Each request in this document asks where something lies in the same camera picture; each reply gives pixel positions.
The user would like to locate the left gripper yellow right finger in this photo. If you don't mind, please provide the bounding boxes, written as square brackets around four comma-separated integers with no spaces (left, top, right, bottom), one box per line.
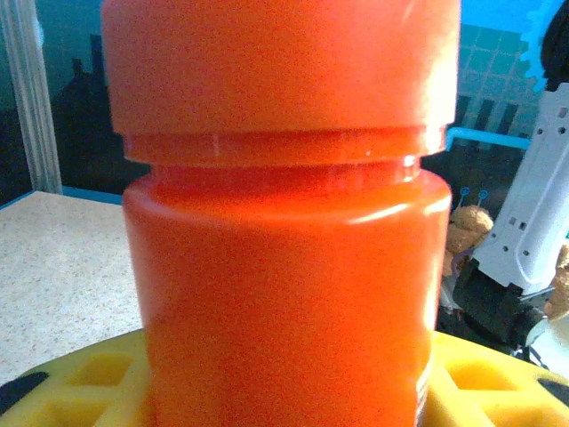
[426,331,569,427]

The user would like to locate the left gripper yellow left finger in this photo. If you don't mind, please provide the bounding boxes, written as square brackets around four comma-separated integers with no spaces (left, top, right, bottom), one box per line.
[0,331,155,427]

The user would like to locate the orange pill bottle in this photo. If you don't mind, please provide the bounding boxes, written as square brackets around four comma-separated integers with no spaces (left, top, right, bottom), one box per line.
[120,126,454,427]

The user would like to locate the orange bottle cap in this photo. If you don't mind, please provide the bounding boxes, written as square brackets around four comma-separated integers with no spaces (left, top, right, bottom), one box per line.
[100,0,463,134]

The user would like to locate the brown teddy bear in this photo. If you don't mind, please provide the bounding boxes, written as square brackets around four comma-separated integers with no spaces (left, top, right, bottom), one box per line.
[444,205,569,322]

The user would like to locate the aluminium frame post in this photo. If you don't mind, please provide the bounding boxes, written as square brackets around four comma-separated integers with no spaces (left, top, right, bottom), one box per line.
[0,0,63,195]

